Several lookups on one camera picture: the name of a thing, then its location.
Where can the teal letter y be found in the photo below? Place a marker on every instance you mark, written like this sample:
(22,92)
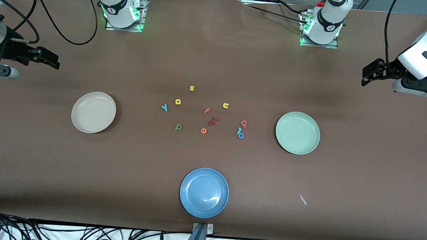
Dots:
(164,107)

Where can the orange letter e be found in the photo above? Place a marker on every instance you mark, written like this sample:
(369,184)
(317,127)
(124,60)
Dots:
(203,131)

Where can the dark red letter k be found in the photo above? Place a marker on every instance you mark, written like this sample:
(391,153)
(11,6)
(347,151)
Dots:
(211,123)

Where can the metal table edge bracket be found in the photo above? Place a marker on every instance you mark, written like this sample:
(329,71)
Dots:
(200,238)

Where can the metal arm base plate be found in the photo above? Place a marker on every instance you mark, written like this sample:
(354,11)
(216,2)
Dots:
(142,19)
(303,42)

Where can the brown table cover sheet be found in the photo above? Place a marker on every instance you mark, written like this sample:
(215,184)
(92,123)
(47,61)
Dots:
(217,61)

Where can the light green plate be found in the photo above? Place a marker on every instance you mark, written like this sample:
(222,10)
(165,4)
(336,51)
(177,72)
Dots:
(297,133)

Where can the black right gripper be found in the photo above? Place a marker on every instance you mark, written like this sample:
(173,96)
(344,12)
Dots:
(13,50)

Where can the pink letter f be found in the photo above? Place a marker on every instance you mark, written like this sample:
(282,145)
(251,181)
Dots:
(207,110)

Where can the green letter p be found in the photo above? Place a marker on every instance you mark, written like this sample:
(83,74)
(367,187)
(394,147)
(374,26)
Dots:
(178,127)

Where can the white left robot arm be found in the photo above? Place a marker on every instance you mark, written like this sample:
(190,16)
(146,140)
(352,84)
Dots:
(329,19)

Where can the blue plate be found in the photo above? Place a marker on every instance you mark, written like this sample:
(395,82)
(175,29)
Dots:
(204,193)

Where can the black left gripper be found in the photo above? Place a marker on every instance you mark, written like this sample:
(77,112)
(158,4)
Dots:
(391,68)

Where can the beige brown plate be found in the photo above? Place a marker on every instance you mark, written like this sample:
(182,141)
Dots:
(93,112)

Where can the white paper scrap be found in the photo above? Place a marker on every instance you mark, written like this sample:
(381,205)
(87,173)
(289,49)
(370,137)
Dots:
(302,199)

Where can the pink letter p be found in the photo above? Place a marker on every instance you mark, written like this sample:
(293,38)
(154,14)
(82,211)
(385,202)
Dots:
(243,123)

